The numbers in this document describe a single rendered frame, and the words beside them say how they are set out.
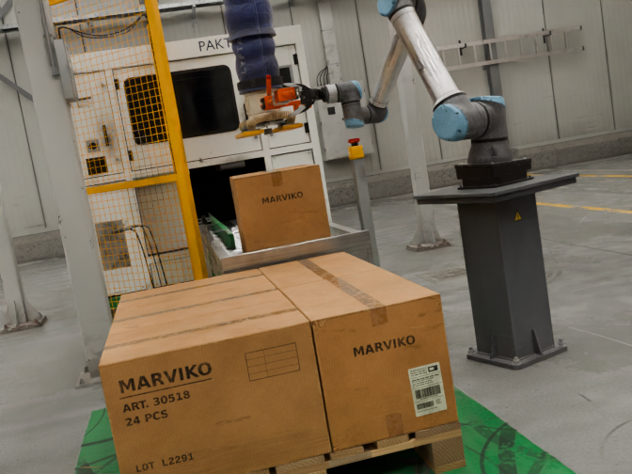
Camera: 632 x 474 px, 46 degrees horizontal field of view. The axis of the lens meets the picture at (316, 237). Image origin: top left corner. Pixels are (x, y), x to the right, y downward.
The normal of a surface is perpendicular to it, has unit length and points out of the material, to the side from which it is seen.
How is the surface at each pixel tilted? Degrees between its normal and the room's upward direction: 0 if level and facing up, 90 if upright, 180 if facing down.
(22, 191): 90
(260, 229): 90
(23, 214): 90
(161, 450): 90
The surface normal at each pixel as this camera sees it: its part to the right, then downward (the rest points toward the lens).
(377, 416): 0.20, 0.08
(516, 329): 0.51, 0.02
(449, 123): -0.74, 0.25
